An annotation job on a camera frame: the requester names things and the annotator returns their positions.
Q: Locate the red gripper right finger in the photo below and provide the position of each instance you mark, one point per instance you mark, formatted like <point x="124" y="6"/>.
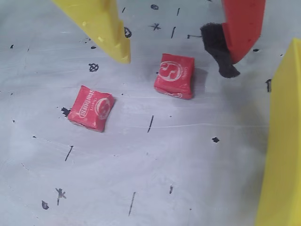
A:
<point x="244" y="23"/>

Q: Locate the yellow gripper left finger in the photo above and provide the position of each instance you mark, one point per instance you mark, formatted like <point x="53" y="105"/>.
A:
<point x="94" y="18"/>

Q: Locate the red candy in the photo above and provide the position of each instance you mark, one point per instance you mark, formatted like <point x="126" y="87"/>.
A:
<point x="91" y="108"/>
<point x="175" y="76"/>

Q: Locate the yellow three-compartment box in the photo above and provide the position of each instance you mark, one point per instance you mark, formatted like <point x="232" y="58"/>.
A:
<point x="284" y="141"/>

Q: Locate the white plastic table cover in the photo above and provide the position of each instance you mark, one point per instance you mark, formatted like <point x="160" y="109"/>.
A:
<point x="164" y="164"/>

